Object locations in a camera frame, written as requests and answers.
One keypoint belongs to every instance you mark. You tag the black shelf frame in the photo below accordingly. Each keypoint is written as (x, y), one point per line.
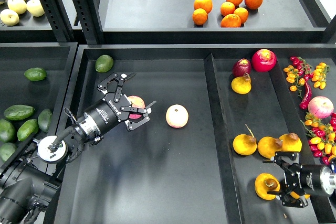
(170, 22)

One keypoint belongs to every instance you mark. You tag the black centre tray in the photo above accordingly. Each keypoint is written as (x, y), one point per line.
(160, 174)

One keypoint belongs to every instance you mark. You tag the orange front bottom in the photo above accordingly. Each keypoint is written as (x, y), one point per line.
(231, 21)

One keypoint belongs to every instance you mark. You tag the orange top left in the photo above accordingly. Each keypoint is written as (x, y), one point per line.
(206, 5)

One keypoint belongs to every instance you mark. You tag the lower cherry tomato bunch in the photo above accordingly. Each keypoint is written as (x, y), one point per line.
(321, 137)

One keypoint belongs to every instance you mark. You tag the black left tray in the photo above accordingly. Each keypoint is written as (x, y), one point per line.
(50, 93)

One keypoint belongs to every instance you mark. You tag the pale yellow pink apple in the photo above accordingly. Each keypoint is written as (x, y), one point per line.
(176, 116)

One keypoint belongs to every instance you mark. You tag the dark red small apple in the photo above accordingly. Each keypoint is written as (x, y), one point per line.
(241, 67)

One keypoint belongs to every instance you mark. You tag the orange centre small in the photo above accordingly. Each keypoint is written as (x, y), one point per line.
(227, 8)

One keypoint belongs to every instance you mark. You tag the green avocado tray corner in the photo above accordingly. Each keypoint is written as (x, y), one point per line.
(104, 63)

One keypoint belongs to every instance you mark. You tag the red chili pepper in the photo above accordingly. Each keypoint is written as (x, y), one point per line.
(306, 98)

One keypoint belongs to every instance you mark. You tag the pink red apple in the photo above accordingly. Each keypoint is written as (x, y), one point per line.
(136, 102)

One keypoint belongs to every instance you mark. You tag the upper cherry tomato bunch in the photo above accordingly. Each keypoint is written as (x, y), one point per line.
(300, 72)

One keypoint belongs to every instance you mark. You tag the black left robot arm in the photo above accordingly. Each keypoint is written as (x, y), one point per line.
(29, 177)

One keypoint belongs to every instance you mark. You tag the pale yellow pear right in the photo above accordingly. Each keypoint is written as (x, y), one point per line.
(35, 8)

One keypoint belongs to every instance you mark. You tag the dark green avocado left tray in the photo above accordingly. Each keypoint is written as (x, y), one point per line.
(19, 112)

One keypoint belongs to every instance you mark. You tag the black tray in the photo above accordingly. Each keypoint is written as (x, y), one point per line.
(50, 93)
(160, 174)

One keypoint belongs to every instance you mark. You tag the pink apple far right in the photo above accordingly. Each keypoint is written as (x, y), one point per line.
(320, 107)

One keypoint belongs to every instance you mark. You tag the cherry tomato bunch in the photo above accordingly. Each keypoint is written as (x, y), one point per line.
(321, 137)
(300, 72)

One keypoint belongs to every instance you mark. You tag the dark avocado left edge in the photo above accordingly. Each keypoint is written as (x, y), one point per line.
(8, 132)

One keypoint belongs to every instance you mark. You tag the green avocado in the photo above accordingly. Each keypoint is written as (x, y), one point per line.
(6, 150)

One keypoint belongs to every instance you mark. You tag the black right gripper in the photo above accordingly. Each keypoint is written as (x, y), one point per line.
(315, 180)

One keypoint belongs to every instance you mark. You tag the green avocado left tray top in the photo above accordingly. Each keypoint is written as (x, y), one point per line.
(35, 74)

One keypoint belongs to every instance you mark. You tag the green avocado left tray right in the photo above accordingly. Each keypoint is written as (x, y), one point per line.
(44, 120)

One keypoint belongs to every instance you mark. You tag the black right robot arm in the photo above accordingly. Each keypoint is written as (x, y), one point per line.
(301, 180)

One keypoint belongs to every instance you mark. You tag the pale yellow pear front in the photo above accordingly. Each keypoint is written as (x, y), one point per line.
(9, 17)

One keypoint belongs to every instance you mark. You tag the green avocado left tray middle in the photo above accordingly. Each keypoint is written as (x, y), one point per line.
(27, 128)

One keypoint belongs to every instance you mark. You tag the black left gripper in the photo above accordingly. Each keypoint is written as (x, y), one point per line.
(115, 108)

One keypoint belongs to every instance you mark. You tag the orange lower left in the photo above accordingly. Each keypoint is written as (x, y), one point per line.
(199, 16)

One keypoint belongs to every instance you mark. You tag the orange middle right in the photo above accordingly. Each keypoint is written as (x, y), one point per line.
(242, 13)

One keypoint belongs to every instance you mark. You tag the yellow pear brown top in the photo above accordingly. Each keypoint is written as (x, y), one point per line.
(291, 142)

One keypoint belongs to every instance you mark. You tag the red apple right tray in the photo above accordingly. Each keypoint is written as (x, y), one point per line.
(263, 60)

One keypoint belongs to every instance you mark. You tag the yellow pear right tray bottom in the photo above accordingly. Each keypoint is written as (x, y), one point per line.
(296, 196)

